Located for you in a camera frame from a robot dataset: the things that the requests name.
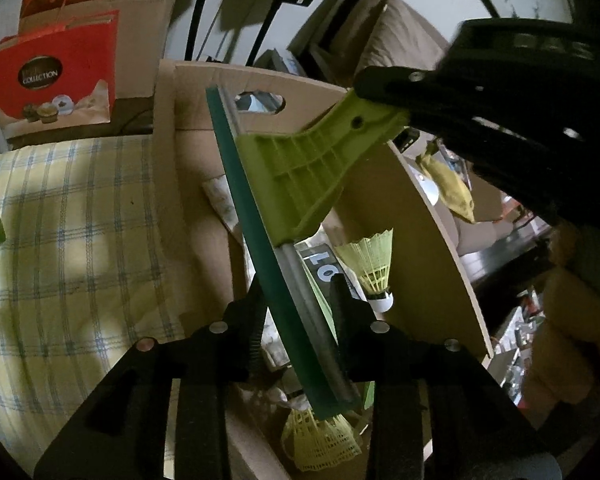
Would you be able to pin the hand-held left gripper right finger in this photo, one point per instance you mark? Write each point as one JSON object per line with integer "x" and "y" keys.
{"x": 360, "y": 340}

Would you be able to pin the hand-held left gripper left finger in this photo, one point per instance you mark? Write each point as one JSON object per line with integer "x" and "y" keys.
{"x": 237, "y": 340}

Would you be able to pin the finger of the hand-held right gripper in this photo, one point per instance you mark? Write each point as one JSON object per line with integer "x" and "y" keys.
{"x": 390, "y": 85}

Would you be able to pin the black and green small box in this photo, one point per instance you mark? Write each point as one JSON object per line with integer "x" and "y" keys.
{"x": 320, "y": 260}

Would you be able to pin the cardboard tray box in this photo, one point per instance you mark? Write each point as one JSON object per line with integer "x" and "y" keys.
{"x": 430, "y": 270}

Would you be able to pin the yellow shuttlecock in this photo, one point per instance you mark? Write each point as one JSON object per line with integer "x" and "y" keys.
{"x": 372, "y": 260}
{"x": 320, "y": 440}

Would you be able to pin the green window squeegee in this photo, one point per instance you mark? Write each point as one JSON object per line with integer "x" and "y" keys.
{"x": 290, "y": 170}

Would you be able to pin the person's right forearm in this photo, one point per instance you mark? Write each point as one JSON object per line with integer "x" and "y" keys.
{"x": 575, "y": 320}

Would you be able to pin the large beige cushion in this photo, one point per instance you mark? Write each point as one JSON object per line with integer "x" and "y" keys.
{"x": 405, "y": 35}

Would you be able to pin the white box with blue label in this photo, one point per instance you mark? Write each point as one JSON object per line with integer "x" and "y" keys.
{"x": 280, "y": 62}

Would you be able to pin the white rounded appliance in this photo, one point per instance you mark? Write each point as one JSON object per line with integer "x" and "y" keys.
{"x": 430, "y": 192}

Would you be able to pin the yellow rag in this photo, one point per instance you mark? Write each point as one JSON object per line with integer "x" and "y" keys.
{"x": 452, "y": 187}

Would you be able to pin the yellow checked tablecloth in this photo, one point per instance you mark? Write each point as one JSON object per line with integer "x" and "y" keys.
{"x": 80, "y": 260}

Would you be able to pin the large brown cardboard box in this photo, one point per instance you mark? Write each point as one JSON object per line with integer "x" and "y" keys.
{"x": 140, "y": 35}

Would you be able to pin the red cupcake gift box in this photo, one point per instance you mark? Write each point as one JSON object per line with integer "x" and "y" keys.
{"x": 55, "y": 60}

